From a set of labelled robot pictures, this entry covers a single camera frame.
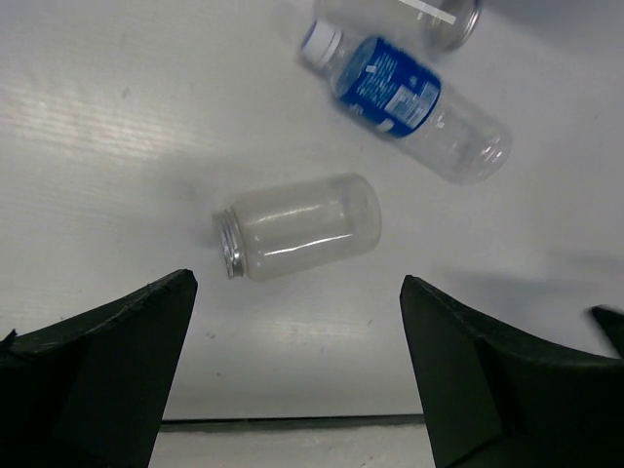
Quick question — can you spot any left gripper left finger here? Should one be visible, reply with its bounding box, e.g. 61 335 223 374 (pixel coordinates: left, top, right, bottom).
1 269 198 467

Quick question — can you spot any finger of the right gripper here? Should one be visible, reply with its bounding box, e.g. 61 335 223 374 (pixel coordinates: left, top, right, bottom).
588 305 624 359

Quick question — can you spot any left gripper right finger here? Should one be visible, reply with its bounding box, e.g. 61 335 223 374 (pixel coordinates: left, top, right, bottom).
400 276 623 467

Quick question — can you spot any short clear wide bottle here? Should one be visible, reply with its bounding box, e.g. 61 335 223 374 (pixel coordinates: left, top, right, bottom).
214 173 382 282

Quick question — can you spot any clear bottle near bin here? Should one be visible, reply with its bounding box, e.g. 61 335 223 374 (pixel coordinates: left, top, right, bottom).
315 0 483 55

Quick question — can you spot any blue label clear bottle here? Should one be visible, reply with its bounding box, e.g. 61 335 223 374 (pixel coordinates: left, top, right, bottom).
299 19 512 185

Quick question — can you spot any black metal base rail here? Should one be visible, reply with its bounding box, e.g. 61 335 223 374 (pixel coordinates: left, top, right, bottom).
159 413 425 434

